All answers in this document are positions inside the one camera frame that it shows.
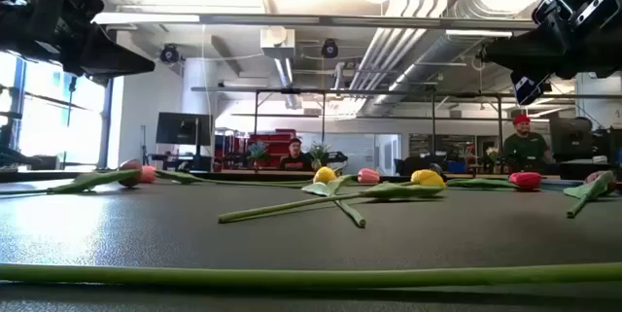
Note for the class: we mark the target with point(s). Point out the small red flower bunch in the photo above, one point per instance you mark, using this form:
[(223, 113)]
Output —
[(469, 152)]

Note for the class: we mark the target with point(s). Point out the yellow artificial tulip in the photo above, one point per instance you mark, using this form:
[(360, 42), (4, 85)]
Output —
[(324, 174), (427, 177)]

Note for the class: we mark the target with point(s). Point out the black monitor on stand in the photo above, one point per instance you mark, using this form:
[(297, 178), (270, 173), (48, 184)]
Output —
[(183, 128)]

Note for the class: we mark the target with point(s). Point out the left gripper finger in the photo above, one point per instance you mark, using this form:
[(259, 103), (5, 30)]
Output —
[(112, 61)]

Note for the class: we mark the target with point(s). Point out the green flower bouquet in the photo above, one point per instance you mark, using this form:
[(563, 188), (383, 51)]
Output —
[(318, 152)]

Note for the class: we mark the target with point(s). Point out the black metal workstation frame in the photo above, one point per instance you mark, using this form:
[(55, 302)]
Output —
[(434, 117)]

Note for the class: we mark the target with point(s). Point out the red tool chest stack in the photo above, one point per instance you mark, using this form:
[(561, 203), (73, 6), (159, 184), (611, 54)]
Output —
[(274, 144)]

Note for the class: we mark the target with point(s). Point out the maroon artificial tulip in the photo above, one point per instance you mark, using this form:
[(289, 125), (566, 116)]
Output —
[(128, 172), (590, 190)]

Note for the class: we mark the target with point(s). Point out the silver ventilation duct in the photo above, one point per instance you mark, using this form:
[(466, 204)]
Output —
[(437, 54)]

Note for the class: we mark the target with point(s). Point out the black round ceiling speaker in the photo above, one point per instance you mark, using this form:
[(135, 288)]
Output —
[(169, 53), (329, 48)]

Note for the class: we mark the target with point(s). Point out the pink artificial tulip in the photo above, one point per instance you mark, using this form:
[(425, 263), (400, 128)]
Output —
[(368, 176)]

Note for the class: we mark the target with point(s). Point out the dark computer monitor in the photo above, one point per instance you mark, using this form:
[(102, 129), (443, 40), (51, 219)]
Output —
[(571, 139)]

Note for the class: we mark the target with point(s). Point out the small white flower bunch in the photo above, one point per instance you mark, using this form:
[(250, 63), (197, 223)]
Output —
[(492, 154)]

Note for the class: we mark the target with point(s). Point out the long grey overhead beam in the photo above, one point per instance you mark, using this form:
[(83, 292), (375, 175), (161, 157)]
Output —
[(340, 20)]

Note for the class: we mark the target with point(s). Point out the white ceiling air unit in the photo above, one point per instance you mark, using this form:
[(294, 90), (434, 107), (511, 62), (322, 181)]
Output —
[(278, 42)]

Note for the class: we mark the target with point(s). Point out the person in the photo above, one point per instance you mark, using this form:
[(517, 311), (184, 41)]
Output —
[(525, 149), (295, 159)]

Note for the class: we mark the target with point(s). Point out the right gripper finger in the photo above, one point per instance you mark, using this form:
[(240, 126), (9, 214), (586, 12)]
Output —
[(525, 54)]

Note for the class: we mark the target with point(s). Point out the red artificial tulip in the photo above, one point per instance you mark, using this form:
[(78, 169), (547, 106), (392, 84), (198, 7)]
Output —
[(525, 181), (311, 278)]

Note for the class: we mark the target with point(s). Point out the blue flower bouquet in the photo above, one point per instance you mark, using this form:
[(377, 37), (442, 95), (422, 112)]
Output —
[(257, 150)]

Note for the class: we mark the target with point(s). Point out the black aluminium rig frame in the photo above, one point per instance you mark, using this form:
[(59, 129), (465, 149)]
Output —
[(262, 174)]

